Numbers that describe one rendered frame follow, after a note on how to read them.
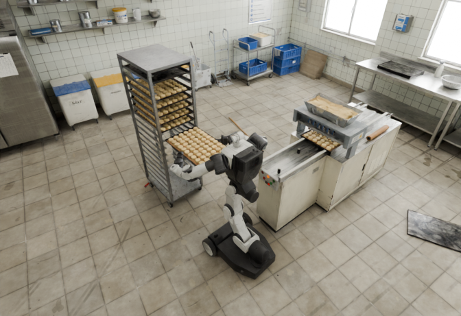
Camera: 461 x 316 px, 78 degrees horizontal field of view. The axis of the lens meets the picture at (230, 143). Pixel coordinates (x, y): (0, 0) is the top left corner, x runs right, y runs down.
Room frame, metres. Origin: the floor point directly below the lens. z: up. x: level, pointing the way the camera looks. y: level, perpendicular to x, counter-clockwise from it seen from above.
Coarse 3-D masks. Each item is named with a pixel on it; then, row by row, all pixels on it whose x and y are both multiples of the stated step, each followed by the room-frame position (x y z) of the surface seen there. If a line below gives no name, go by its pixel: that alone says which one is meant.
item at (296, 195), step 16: (304, 144) 2.63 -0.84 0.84; (272, 160) 2.34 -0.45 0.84; (288, 160) 2.34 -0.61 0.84; (304, 160) 2.33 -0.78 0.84; (320, 160) 2.37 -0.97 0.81; (304, 176) 2.21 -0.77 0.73; (320, 176) 2.41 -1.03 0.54; (272, 192) 2.10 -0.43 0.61; (288, 192) 2.07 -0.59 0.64; (304, 192) 2.25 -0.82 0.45; (272, 208) 2.08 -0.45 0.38; (288, 208) 2.10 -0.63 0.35; (304, 208) 2.29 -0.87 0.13; (272, 224) 2.06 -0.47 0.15
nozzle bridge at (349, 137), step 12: (300, 108) 2.85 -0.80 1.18; (300, 120) 2.81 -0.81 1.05; (312, 120) 2.73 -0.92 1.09; (324, 120) 2.59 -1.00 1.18; (324, 132) 2.55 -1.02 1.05; (336, 132) 2.49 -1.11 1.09; (348, 132) 2.36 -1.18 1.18; (360, 132) 2.40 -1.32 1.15; (348, 144) 2.29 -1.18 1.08; (348, 156) 2.35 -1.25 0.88
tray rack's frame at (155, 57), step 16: (144, 48) 3.03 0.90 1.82; (160, 48) 3.02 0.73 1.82; (144, 64) 2.55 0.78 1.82; (160, 64) 2.54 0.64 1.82; (176, 64) 2.59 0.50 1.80; (128, 96) 2.86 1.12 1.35; (144, 160) 2.86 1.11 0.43; (160, 176) 2.86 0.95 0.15; (176, 176) 2.86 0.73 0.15; (176, 192) 2.56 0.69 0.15
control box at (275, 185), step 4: (260, 172) 2.21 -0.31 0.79; (264, 172) 2.17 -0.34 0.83; (268, 172) 2.15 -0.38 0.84; (260, 176) 2.21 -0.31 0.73; (264, 176) 2.16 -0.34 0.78; (272, 176) 2.09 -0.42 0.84; (264, 180) 2.16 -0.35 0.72; (268, 180) 2.11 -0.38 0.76; (276, 180) 2.03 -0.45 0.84; (268, 184) 2.11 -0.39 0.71; (272, 184) 2.07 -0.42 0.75; (276, 184) 2.03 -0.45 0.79; (272, 188) 2.06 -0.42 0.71; (276, 188) 2.03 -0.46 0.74
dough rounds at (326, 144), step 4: (308, 132) 2.74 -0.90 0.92; (312, 132) 2.75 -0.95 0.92; (316, 132) 2.74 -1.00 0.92; (304, 136) 2.69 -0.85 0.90; (308, 136) 2.66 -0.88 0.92; (312, 136) 2.67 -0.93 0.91; (316, 136) 2.69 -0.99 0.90; (320, 136) 2.66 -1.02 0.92; (324, 136) 2.68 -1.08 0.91; (312, 140) 2.62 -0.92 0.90; (316, 140) 2.59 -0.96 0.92; (320, 140) 2.59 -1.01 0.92; (324, 140) 2.61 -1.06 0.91; (328, 140) 2.62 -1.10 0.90; (320, 144) 2.53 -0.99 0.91; (324, 144) 2.51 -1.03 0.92; (328, 144) 2.52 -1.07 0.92; (332, 144) 2.54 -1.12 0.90; (336, 144) 2.51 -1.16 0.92; (324, 148) 2.46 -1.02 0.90; (328, 148) 2.44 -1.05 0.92; (332, 148) 2.46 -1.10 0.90
